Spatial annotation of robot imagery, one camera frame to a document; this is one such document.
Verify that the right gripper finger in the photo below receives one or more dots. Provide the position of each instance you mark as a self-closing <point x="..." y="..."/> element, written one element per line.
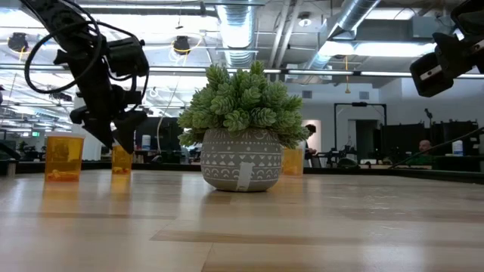
<point x="435" y="83"/>
<point x="429" y="65"/>

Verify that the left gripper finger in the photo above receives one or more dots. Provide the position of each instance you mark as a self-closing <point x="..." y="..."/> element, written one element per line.
<point x="102" y="130"/>
<point x="128" y="132"/>

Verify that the orange pill bottle white cap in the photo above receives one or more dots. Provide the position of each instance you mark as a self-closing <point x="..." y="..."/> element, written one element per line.
<point x="293" y="162"/>
<point x="64" y="158"/>
<point x="121" y="164"/>

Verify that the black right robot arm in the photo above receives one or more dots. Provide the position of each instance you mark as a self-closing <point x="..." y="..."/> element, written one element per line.
<point x="470" y="17"/>

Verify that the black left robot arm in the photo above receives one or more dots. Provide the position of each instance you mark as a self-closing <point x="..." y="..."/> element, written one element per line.
<point x="81" y="64"/>

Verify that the white cylinder canister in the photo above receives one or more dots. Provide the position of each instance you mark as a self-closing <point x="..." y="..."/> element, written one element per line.
<point x="146" y="142"/>

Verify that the person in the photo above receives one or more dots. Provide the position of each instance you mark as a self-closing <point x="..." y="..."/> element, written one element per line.
<point x="424" y="145"/>
<point x="311" y="130"/>

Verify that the white plastic bottle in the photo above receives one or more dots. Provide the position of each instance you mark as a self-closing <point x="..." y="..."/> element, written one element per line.
<point x="458" y="148"/>

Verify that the black round ceiling device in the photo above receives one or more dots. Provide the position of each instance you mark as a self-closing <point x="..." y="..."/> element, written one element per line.
<point x="181" y="44"/>
<point x="18" y="41"/>

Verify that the green succulent in grey pot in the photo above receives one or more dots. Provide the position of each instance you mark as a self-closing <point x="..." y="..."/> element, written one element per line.
<point x="242" y="162"/>

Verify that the dark machine on bench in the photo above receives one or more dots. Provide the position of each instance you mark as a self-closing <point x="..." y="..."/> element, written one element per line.
<point x="336" y="158"/>

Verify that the white round ceiling detector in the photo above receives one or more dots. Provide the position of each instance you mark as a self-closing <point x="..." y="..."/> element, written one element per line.
<point x="304" y="21"/>

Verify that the black camera on stand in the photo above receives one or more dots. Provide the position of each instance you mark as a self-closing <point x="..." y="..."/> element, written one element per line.
<point x="428" y="114"/>

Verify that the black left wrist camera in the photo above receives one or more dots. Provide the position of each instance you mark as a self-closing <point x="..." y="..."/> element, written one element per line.
<point x="128" y="56"/>

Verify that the black gantry frame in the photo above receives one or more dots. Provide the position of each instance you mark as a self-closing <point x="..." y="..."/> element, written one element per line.
<point x="359" y="104"/>

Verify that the silver slanted ceiling duct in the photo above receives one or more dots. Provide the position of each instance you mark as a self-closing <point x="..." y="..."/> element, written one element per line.
<point x="355" y="11"/>

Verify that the silver ribbed ceiling duct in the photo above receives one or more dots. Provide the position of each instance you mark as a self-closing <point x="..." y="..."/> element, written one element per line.
<point x="237" y="30"/>

